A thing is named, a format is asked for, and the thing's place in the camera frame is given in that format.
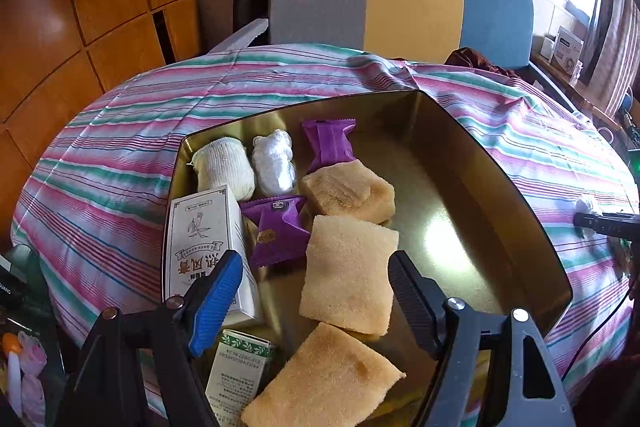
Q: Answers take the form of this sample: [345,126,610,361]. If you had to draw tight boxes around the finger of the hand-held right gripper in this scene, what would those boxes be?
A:
[573,212,640,238]

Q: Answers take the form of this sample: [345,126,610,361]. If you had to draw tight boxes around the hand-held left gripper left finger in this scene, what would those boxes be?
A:
[65,249,244,427]

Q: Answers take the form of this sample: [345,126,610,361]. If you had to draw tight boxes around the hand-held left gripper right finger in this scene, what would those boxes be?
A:
[387,251,576,427]

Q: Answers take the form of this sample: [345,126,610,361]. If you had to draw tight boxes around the small white wad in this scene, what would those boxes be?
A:
[575,196,603,238]

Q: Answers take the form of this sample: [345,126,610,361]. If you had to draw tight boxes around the yellow sponge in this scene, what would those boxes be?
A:
[240,322,406,427]
[299,160,396,225]
[299,214,400,336]

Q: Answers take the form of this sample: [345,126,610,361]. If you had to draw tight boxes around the green and white box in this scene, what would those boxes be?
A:
[205,328,277,427]

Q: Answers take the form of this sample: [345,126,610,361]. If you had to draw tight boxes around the gold metal tin tray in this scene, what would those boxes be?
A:
[161,90,573,427]

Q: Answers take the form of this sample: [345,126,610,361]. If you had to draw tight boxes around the purple candy packet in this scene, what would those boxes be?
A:
[240,194,312,269]
[301,118,357,175]

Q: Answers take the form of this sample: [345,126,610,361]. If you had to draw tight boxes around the silver plastic bundle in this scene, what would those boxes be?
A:
[251,130,296,197]

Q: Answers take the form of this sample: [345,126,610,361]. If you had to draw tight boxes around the white printed carton box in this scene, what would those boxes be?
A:
[164,186,265,327]

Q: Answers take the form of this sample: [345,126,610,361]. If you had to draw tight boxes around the cluttered wooden desk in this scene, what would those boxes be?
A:
[530,50,636,133]

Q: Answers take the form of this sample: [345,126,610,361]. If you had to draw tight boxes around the white rolled cloth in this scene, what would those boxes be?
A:
[189,136,256,202]

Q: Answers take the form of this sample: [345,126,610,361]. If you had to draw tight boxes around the striped blanket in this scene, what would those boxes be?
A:
[10,44,636,427]

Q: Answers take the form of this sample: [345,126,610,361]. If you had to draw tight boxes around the white carton boxes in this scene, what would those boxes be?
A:
[542,26,585,83]

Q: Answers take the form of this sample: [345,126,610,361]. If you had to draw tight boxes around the striped curtain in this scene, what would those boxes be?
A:
[582,0,640,118]

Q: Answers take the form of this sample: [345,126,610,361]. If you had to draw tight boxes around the pink and white cloth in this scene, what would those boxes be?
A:
[2,329,48,425]

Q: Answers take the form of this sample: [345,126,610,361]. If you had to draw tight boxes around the dark red cloth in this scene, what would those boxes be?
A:
[445,48,521,80]

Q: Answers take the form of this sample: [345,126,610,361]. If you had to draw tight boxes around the white foam piece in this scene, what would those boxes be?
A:
[207,18,269,55]

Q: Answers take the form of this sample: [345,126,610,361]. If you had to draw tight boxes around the black cable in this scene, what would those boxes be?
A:
[560,279,637,380]

